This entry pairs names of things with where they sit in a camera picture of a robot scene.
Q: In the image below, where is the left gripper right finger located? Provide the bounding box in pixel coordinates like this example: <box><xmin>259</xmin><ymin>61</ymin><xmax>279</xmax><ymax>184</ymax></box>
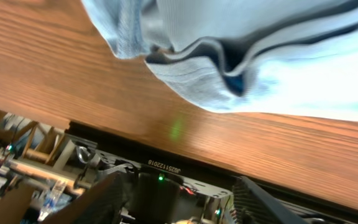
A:
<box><xmin>232</xmin><ymin>176</ymin><xmax>306</xmax><ymax>224</ymax></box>

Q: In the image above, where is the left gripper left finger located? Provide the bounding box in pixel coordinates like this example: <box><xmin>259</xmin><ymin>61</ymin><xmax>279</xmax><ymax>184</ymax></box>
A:
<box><xmin>42</xmin><ymin>173</ymin><xmax>124</xmax><ymax>224</ymax></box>

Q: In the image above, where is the light blue printed t-shirt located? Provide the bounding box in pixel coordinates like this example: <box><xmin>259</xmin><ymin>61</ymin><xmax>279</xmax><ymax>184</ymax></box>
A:
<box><xmin>83</xmin><ymin>0</ymin><xmax>358</xmax><ymax>121</ymax></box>

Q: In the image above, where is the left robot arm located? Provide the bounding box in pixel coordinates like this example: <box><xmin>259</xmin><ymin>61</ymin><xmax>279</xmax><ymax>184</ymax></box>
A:
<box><xmin>44</xmin><ymin>172</ymin><xmax>304</xmax><ymax>223</ymax></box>

